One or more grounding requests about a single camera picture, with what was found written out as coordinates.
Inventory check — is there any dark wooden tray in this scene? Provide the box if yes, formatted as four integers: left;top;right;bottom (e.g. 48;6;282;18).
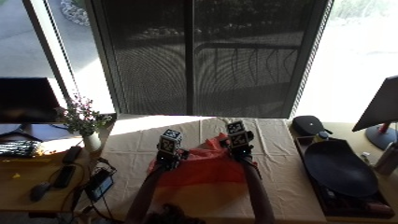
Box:
294;134;397;219

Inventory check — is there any black cable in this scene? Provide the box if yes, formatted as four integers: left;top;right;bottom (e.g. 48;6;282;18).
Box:
48;157;118;222

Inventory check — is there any person's right hand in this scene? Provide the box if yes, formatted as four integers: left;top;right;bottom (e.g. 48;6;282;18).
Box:
218;136;255;162

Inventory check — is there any metal water bottle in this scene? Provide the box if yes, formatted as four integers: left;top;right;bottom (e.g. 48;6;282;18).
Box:
371;140;398;176

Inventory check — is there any monitor with red stand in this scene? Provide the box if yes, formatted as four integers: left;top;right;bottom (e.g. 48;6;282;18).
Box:
350;75;398;151

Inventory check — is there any cream tablecloth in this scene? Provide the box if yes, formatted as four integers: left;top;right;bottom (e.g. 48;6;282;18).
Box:
81;115;329;224

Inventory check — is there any black smartphone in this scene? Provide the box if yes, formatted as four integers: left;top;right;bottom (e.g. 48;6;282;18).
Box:
52;164;77;189

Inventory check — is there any right glove marker cube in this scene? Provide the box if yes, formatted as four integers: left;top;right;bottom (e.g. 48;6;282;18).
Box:
225;120;251;149

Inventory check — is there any dark mesh window blind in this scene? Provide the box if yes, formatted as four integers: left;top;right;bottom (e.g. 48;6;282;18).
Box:
85;0;335;119

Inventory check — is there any large dark oval dish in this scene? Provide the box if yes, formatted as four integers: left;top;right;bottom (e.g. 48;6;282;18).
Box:
303;138;379;198

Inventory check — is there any black zip pouch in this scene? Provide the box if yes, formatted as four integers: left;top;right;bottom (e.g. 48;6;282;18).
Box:
290;115;333;137

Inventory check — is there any red orange cloth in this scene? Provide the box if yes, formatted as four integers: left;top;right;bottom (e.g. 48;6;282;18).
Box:
146;133;258;200

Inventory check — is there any black keyboard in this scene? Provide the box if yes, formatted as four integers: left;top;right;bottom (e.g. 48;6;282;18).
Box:
0;139;44;158

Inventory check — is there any black remote control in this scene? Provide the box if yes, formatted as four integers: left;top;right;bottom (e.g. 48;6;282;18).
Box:
61;145;84;165

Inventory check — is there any left glove marker cube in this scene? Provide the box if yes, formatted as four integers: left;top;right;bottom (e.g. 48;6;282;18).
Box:
157;128;184;155

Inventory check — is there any tablet with blue screen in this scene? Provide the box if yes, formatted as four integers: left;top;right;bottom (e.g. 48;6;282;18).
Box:
84;168;116;202

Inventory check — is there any glove marker cube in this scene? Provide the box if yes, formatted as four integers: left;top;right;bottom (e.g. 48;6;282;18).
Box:
157;128;184;155
225;120;251;149

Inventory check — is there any person's left hand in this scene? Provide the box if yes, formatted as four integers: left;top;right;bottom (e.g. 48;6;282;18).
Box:
156;147;192;171

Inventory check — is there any pink flowering plant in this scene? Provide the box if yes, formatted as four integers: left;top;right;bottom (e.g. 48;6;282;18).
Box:
54;92;114;136

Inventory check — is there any black computer monitor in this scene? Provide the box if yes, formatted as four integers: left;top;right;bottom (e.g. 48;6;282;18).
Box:
0;77;65;124

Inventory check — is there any white vase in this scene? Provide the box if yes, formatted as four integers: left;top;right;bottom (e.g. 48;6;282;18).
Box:
81;132;104;153

